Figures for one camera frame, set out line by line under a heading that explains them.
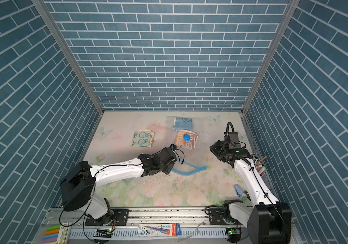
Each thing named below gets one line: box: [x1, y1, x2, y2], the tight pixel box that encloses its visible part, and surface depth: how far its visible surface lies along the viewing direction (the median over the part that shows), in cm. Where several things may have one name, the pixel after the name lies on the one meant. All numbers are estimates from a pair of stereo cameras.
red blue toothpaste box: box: [137, 223, 182, 237], surface depth 71 cm
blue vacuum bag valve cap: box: [183, 133, 191, 142], surface depth 103 cm
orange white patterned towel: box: [175, 129, 199, 150], surface depth 103 cm
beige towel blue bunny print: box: [131, 129, 155, 148], surface depth 104 cm
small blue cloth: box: [233, 184, 244, 197], surface depth 83 cm
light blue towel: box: [174, 116, 193, 132], surface depth 114 cm
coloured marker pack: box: [42, 224, 71, 244], surface depth 69 cm
